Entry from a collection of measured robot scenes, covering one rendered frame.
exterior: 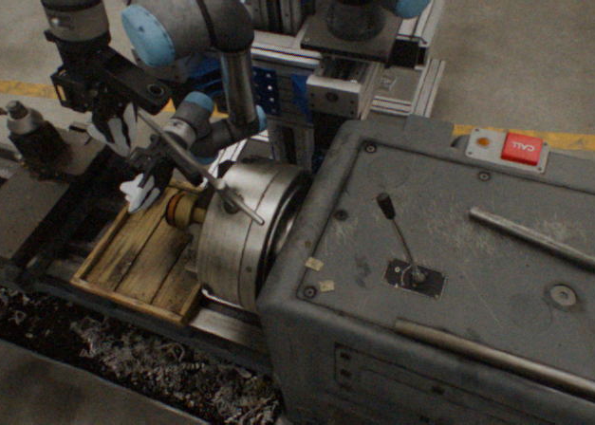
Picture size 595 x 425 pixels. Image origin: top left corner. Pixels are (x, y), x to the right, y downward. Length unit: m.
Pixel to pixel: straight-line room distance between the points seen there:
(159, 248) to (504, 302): 0.85
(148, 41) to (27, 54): 2.66
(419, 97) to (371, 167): 1.68
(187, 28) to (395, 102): 1.64
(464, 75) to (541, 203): 2.18
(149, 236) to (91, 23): 0.73
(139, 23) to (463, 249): 0.70
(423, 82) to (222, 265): 1.92
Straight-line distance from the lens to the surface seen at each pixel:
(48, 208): 1.46
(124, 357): 1.63
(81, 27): 0.81
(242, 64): 1.24
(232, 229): 0.97
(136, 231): 1.44
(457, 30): 3.41
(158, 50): 1.10
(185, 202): 1.15
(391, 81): 2.73
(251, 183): 1.00
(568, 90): 3.17
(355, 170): 0.98
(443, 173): 0.99
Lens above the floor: 2.01
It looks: 55 degrees down
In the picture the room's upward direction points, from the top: 7 degrees counter-clockwise
